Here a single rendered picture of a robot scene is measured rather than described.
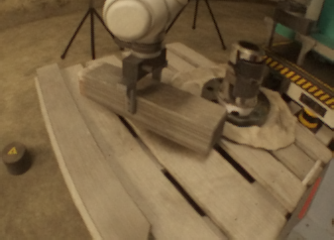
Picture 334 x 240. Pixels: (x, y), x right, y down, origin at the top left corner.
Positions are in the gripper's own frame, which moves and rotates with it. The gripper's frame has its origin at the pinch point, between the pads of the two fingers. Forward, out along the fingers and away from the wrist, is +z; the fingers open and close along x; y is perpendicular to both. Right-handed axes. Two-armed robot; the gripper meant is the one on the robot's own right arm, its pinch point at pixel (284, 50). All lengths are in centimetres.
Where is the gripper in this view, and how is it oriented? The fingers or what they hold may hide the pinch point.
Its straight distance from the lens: 82.9
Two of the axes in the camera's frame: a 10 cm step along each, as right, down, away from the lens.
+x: -5.8, -5.4, 6.1
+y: 8.1, -3.0, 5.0
